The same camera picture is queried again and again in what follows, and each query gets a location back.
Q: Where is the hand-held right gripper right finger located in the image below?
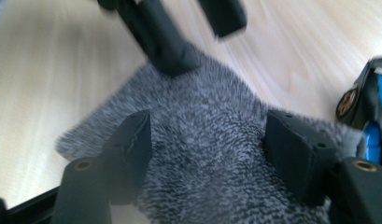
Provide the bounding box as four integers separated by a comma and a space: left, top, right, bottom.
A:
262, 108, 340, 206

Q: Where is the grey terry cloth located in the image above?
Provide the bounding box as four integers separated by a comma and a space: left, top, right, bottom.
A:
54, 43, 367, 224

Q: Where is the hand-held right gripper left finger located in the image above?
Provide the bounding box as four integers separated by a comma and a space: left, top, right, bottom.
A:
104, 108, 154, 205

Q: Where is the blue toy car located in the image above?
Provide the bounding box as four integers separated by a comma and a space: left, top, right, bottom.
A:
334, 55, 382, 166

